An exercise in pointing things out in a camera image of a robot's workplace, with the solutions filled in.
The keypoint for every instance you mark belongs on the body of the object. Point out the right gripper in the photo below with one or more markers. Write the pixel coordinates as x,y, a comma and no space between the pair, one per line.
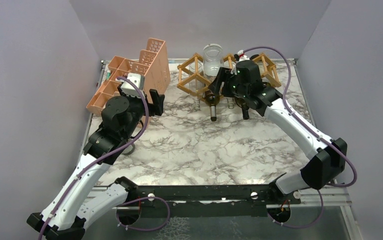
215,86

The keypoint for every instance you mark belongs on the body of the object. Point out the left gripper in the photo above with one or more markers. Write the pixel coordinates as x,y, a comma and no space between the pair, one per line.
157,106

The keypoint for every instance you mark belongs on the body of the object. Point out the green Primitivo wine bottle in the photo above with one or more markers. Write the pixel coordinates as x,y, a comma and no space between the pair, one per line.
212,100

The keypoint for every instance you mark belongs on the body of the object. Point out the wooden wine rack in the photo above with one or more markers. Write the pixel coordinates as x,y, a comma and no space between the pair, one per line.
252,75

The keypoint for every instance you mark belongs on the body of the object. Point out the clear bottle dark label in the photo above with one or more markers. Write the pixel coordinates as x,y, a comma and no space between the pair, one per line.
212,55

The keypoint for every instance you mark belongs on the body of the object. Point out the dark green embossed wine bottle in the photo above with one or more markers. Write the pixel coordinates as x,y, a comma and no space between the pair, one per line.
244,108

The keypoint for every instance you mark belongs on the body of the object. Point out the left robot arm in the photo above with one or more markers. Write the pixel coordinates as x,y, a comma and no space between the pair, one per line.
68,216

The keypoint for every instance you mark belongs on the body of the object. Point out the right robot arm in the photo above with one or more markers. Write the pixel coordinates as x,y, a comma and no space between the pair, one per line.
326,155

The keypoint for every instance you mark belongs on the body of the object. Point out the pink plastic organizer rack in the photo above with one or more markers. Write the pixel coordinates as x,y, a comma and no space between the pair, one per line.
150,71

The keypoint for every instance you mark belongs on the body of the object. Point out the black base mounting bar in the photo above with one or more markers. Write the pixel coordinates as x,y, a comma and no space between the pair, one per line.
195,201

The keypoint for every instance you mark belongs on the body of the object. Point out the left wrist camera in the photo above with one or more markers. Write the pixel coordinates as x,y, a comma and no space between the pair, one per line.
132,85

